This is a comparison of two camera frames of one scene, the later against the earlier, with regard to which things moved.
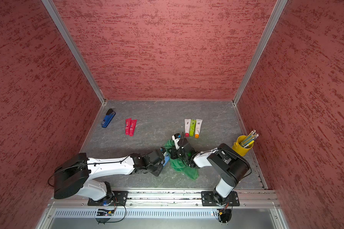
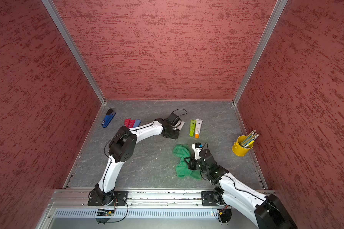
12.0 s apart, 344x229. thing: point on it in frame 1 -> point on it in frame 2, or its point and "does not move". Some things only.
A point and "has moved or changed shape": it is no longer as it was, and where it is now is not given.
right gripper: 173,153 -> 191,163
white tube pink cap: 187,126 -> 179,128
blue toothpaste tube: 166,158 -> 136,123
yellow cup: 240,150 does not move
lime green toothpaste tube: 193,122 does not move
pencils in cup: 251,137 does not move
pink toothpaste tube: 128,122 does not move
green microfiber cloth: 179,164 has moved or changed shape
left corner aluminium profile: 75,47 does not move
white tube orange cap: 198,125 does not move
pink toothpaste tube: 133,126 does not move
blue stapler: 109,117 does not move
